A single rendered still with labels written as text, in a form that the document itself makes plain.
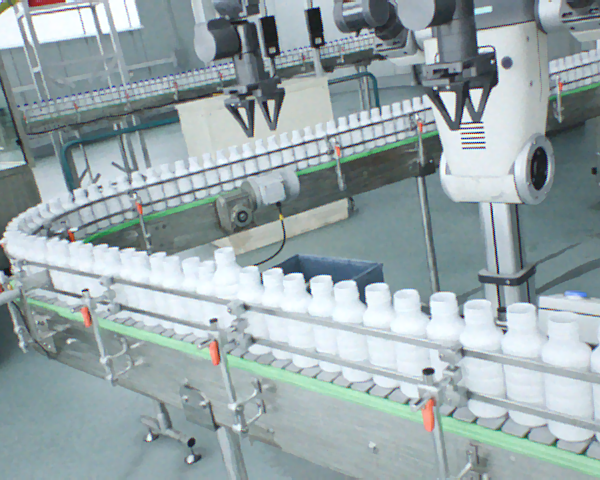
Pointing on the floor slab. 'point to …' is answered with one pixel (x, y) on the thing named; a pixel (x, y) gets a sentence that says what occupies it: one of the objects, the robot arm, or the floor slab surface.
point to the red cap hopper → (74, 64)
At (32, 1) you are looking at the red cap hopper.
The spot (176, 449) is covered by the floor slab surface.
